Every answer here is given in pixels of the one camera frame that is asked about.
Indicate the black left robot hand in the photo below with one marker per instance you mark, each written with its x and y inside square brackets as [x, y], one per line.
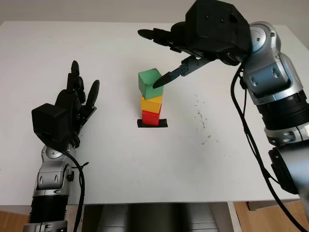
[72, 106]

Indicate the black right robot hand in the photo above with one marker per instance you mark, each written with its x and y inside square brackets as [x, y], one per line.
[178, 36]

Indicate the green wooden block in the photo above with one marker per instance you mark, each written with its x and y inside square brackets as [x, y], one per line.
[148, 82]

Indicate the yellow wooden block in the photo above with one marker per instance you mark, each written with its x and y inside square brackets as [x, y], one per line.
[150, 104]

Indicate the red wooden block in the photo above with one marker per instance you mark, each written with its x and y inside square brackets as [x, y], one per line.
[149, 118]

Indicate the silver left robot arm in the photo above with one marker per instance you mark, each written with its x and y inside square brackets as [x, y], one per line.
[50, 178]

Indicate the black tape strip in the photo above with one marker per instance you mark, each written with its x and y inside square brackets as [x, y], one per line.
[164, 123]

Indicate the dark grey robot body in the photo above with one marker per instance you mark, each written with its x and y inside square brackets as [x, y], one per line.
[154, 217]

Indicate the light wooden table leg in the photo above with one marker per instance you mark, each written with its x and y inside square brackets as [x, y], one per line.
[234, 217]

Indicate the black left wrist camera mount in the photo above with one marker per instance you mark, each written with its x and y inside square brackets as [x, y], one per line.
[48, 123]

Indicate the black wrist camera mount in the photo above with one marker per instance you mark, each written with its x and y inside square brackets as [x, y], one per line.
[48, 123]
[217, 24]

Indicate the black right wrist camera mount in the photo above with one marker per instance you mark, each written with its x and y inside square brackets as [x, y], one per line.
[217, 24]

